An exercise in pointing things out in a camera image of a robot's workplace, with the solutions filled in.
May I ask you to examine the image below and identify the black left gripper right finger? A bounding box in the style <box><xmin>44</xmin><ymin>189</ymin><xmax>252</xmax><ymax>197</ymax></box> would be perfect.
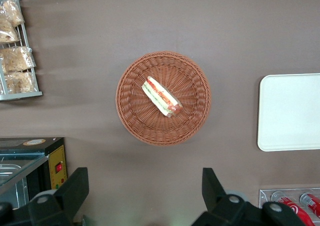
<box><xmin>191</xmin><ymin>167</ymin><xmax>306</xmax><ymax>226</ymax></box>

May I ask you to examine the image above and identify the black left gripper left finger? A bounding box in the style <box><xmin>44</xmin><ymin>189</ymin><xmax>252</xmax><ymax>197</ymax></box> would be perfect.
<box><xmin>0</xmin><ymin>167</ymin><xmax>90</xmax><ymax>226</ymax></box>

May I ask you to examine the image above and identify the tray of packaged snacks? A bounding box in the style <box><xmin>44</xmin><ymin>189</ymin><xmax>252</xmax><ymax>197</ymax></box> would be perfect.
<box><xmin>0</xmin><ymin>0</ymin><xmax>43</xmax><ymax>102</ymax></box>

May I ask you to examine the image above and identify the beige rectangular tray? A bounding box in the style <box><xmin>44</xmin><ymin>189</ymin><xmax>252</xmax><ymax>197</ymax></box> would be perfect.
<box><xmin>257</xmin><ymin>73</ymin><xmax>320</xmax><ymax>152</ymax></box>

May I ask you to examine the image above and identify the clear acrylic bottle rack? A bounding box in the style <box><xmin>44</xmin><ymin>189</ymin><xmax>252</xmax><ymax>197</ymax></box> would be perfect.
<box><xmin>258</xmin><ymin>187</ymin><xmax>320</xmax><ymax>226</ymax></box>

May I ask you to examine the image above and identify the black sealing machine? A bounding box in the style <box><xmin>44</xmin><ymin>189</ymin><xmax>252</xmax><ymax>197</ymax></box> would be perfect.
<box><xmin>0</xmin><ymin>136</ymin><xmax>68</xmax><ymax>211</ymax></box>

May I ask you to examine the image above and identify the red cola bottle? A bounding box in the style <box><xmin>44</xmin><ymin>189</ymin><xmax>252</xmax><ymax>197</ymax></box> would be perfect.
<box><xmin>271</xmin><ymin>190</ymin><xmax>317</xmax><ymax>226</ymax></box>
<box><xmin>299</xmin><ymin>192</ymin><xmax>320</xmax><ymax>217</ymax></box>

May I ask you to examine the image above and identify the round brown wicker basket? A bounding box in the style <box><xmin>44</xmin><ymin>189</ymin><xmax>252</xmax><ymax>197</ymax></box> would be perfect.
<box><xmin>115</xmin><ymin>50</ymin><xmax>212</xmax><ymax>146</ymax></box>

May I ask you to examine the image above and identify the clear bag of snacks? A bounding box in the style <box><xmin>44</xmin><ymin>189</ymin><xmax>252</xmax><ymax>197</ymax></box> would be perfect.
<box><xmin>0</xmin><ymin>18</ymin><xmax>21</xmax><ymax>44</ymax></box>
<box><xmin>1</xmin><ymin>71</ymin><xmax>40</xmax><ymax>95</ymax></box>
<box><xmin>0</xmin><ymin>0</ymin><xmax>25</xmax><ymax>28</ymax></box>
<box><xmin>0</xmin><ymin>45</ymin><xmax>37</xmax><ymax>74</ymax></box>

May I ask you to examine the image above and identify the triangular sandwich wedge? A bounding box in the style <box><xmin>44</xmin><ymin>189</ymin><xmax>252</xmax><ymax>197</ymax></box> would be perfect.
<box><xmin>141</xmin><ymin>75</ymin><xmax>183</xmax><ymax>119</ymax></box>

